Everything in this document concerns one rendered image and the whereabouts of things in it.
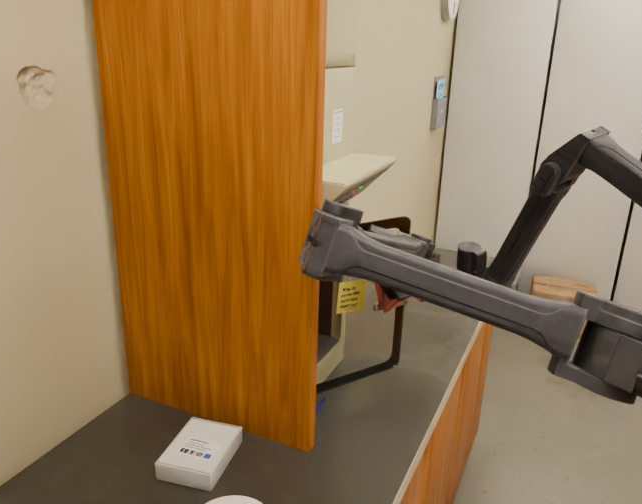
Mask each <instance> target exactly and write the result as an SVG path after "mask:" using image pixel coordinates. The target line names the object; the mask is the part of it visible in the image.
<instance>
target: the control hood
mask: <svg viewBox="0 0 642 504"><path fill-rule="evenodd" d="M396 161H397V159H396V157H388V156H379V155H370V154H360V153H351V154H349V155H346V156H344V157H341V158H339V159H337V160H334V161H332V162H329V163H327V164H325V165H323V174H322V207H323V204H324V201H325V199H327V200H330V201H335V200H337V199H338V198H339V197H340V196H341V195H343V194H345V193H347V192H349V191H350V190H352V189H354V188H356V187H358V186H359V185H361V184H363V183H365V182H367V181H368V180H370V179H372V178H373V179H372V180H371V181H370V182H369V183H367V184H366V185H365V186H364V187H363V188H362V189H360V190H359V191H358V192H357V193H356V194H355V195H353V197H355V196H356V195H358V194H360V193H361V192H362V191H363V190H365V189H366V188H367V187H368V186H369V185H370V184H371V183H373V182H374V181H375V180H376V179H377V178H378V177H380V176H381V175H382V174H383V173H384V172H385V171H387V170H388V169H389V168H390V167H391V166H392V165H394V164H395V163H396Z"/></svg>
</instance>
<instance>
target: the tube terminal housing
mask: <svg viewBox="0 0 642 504"><path fill-rule="evenodd" d="M355 76H356V67H353V66H345V67H332V68H326V70H325V104H324V139H323V165H325V164H327V163H329V162H332V161H334V160H337V159H339V158H341V157H344V156H346V155H349V154H351V153H352V142H353V120H354V98H355ZM340 107H343V132H342V142H341V143H338V144H335V145H332V146H331V138H332V109H335V108H340Z"/></svg>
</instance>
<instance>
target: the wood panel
mask: <svg viewBox="0 0 642 504"><path fill-rule="evenodd" d="M92 8H93V18H94V29H95V39H96V49H97V60H98V70H99V80H100V90H101V101H102V111H103V121H104V132H105V142H106V152H107V163H108V173H109V183H110V193H111V204H112V214H113V224H114V235H115V245H116V255H117V265H118V276H119V286H120V296H121V307H122V317H123V327H124V337H125V348H126V358H127V368H128V379H129V389H130V393H132V394H135V395H138V396H141V397H144V398H147V399H150V400H153V401H156V402H159V403H162V404H165V405H168V406H171V407H174V408H177V409H180V410H183V411H186V412H189V413H192V414H195V415H198V416H201V417H204V418H207V419H210V420H213V421H216V422H221V423H226V424H231V425H236V426H241V427H242V430H243V431H246V432H249V433H252V434H255V435H258V436H261V437H264V438H267V439H270V440H273V441H276V442H279V443H282V444H285V445H288V446H291V447H294V448H298V449H301V450H304V451H307V452H309V451H310V450H311V449H312V447H313V446H314V445H315V419H316V384H317V349H318V314H319V280H316V279H314V278H311V277H308V276H306V275H304V274H302V273H301V270H302V266H301V264H300V263H299V261H298V257H299V255H300V253H301V250H302V247H303V244H304V241H305V238H306V235H307V232H308V229H309V226H310V223H311V220H312V217H313V212H314V209H315V208H316V209H320V210H321V209H322V174H323V139H324V104H325V70H326V35H327V0H92Z"/></svg>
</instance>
